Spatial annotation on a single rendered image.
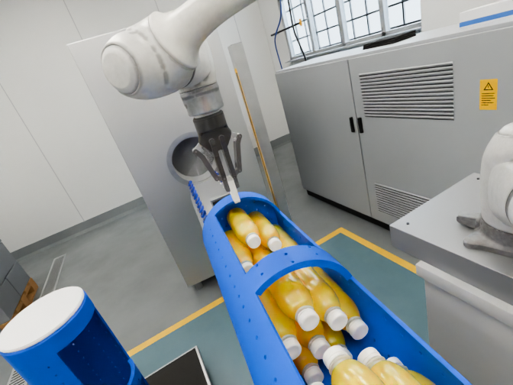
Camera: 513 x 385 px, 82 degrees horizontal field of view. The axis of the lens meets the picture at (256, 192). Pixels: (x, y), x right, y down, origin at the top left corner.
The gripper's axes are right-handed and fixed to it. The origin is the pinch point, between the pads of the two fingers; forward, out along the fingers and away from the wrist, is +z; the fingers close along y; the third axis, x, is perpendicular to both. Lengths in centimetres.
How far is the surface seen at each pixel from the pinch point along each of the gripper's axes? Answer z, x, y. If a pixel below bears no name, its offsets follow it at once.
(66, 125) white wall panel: -23, -424, 138
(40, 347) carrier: 33, -19, 71
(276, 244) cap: 21.1, 0.4, -7.0
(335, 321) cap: 20.7, 32.8, -6.1
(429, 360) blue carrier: 23, 46, -15
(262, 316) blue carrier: 12.4, 31.8, 6.8
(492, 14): -18, -44, -151
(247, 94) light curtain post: -16, -73, -32
